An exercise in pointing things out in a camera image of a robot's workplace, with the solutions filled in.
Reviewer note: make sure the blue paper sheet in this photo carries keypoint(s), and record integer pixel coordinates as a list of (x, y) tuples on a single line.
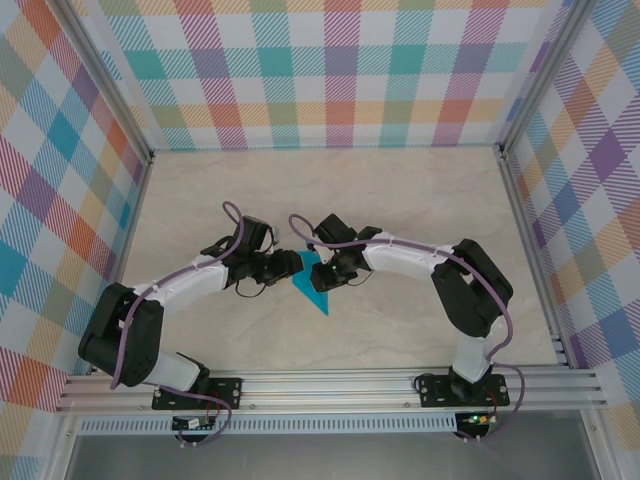
[(312, 291)]

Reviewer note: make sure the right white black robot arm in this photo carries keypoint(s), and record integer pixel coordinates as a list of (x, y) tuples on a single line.
[(400, 257)]

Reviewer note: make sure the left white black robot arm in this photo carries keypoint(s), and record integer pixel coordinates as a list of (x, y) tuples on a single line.
[(190, 285)]

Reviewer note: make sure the black circuit board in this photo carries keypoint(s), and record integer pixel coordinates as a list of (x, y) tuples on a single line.
[(192, 424)]

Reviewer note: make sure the grey metal panel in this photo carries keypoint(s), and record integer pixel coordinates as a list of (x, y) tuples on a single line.
[(325, 457)]

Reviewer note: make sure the circuit board with green light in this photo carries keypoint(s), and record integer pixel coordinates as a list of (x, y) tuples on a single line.
[(477, 419)]

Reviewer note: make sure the wide aluminium mounting rail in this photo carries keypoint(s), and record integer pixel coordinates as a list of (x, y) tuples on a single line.
[(325, 390)]

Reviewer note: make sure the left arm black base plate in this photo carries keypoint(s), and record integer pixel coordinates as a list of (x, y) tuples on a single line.
[(227, 392)]

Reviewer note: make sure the aluminium table side rail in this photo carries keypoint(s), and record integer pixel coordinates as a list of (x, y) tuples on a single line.
[(533, 260), (121, 265)]

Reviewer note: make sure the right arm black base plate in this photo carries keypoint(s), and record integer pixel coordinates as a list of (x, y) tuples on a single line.
[(435, 390)]

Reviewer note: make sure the aluminium frame post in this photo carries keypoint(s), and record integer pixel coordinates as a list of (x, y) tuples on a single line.
[(110, 85), (545, 75)]

